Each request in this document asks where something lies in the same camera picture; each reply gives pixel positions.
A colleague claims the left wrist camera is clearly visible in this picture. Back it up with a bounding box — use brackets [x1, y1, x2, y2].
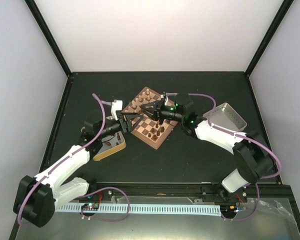
[110, 99, 123, 121]

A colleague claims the yellow tin box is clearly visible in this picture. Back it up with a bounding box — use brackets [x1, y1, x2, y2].
[93, 131, 127, 162]

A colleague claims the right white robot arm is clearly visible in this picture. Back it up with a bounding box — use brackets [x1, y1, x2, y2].
[140, 93, 280, 202]

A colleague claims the white slotted cable duct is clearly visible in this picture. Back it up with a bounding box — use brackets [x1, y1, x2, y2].
[56, 202, 221, 217]

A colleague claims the controller board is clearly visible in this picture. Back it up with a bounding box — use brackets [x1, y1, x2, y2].
[81, 203, 100, 211]
[220, 205, 246, 213]

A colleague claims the silver metal tray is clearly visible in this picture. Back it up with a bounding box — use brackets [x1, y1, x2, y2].
[203, 102, 247, 132]

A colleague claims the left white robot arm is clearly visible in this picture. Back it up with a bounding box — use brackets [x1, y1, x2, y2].
[13, 111, 143, 227]

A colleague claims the wooden chess board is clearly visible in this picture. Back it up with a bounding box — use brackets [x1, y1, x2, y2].
[123, 87, 178, 150]

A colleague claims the black mounting rail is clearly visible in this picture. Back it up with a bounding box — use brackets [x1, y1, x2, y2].
[87, 182, 295, 203]

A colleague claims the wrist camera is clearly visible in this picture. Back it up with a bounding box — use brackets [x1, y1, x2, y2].
[110, 99, 123, 121]
[160, 92, 177, 106]

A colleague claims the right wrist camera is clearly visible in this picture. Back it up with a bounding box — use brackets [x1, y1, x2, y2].
[160, 92, 177, 106]

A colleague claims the right controller board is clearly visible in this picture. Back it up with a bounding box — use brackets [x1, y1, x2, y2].
[220, 205, 246, 213]

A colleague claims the left controller board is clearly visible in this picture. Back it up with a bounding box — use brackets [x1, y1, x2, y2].
[81, 203, 100, 211]

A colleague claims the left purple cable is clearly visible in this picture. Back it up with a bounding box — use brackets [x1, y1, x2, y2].
[16, 93, 108, 226]

